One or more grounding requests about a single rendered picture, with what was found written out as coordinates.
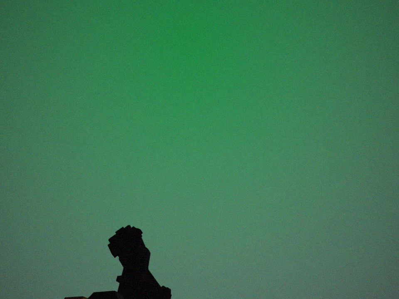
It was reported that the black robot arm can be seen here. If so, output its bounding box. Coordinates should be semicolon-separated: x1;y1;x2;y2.
108;225;172;299

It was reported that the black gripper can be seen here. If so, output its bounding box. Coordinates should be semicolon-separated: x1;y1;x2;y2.
88;269;149;299

